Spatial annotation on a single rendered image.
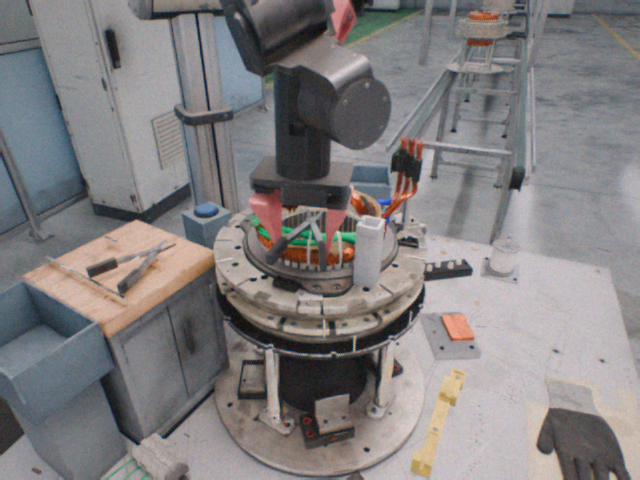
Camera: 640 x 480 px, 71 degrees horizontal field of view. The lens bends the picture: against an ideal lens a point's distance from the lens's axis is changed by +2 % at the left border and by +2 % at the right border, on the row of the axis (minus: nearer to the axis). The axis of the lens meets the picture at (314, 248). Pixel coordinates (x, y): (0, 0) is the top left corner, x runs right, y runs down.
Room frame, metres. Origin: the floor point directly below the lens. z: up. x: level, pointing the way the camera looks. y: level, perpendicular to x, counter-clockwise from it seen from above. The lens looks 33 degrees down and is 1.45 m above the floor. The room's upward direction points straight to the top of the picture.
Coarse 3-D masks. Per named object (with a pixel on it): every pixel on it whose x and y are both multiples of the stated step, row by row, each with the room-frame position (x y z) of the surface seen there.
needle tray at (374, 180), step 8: (360, 168) 0.93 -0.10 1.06; (368, 168) 0.93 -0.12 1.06; (376, 168) 0.93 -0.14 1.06; (384, 168) 0.92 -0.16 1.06; (360, 176) 0.93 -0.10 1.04; (368, 176) 0.93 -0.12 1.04; (376, 176) 0.93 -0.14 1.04; (384, 176) 0.92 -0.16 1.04; (352, 184) 0.83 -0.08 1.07; (360, 184) 0.92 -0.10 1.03; (368, 184) 0.92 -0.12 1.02; (376, 184) 0.92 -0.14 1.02; (384, 184) 0.92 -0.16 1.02; (368, 192) 0.82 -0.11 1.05; (376, 192) 0.82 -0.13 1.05; (384, 192) 0.82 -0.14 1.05; (376, 200) 0.82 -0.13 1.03
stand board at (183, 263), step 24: (96, 240) 0.61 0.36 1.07; (120, 240) 0.61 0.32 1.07; (144, 240) 0.61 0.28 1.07; (168, 240) 0.61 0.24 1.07; (72, 264) 0.55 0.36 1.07; (120, 264) 0.55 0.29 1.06; (168, 264) 0.54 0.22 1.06; (192, 264) 0.54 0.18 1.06; (48, 288) 0.49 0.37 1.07; (72, 288) 0.49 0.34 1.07; (144, 288) 0.49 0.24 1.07; (168, 288) 0.50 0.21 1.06; (96, 312) 0.44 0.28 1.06; (120, 312) 0.44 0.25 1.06; (144, 312) 0.46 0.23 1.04
